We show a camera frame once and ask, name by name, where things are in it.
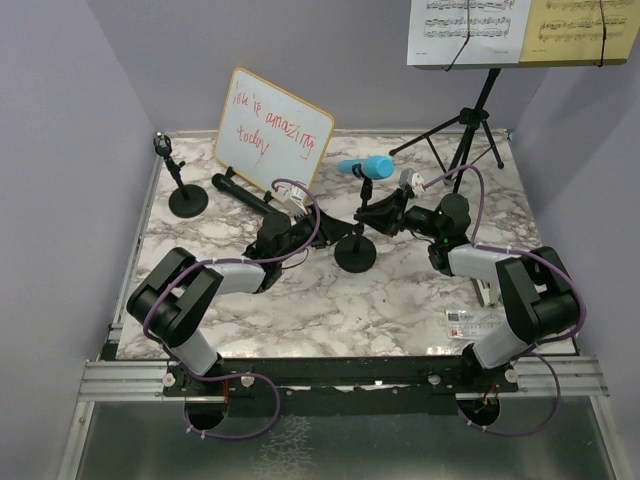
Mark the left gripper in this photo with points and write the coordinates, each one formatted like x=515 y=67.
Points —
x=330 y=230

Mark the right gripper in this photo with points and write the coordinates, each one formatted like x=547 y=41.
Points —
x=388 y=214

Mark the black microphone stand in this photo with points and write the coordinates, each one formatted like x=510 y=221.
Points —
x=354 y=253
x=187 y=200

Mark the blue-headed microphone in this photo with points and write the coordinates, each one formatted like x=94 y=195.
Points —
x=376 y=167

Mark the black microphone orange tip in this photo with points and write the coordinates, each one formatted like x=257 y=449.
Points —
x=225 y=184

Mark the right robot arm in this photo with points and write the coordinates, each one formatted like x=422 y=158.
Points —
x=540 y=301

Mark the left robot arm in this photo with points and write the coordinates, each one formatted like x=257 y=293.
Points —
x=171 y=301

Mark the black tripod music stand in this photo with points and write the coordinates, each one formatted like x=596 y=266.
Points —
x=472 y=118

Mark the yellow-framed whiteboard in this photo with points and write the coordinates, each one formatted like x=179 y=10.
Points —
x=266 y=133

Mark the grey stapler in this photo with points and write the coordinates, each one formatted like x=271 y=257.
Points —
x=488 y=294

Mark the clear ruler set packet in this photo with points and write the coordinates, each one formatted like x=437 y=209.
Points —
x=472 y=324

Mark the white sheet music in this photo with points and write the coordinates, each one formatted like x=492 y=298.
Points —
x=451 y=34

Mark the yellow sheet music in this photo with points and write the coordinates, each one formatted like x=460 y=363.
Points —
x=580 y=32

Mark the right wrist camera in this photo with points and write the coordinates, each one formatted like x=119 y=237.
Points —
x=411 y=183

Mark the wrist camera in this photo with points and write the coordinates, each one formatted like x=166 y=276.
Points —
x=290 y=196
x=411 y=183

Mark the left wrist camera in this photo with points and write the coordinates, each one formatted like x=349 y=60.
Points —
x=290 y=196

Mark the black mounting rail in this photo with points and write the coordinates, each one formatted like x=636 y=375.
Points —
x=331 y=386

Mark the aluminium frame rail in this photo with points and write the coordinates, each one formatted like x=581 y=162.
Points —
x=142 y=381

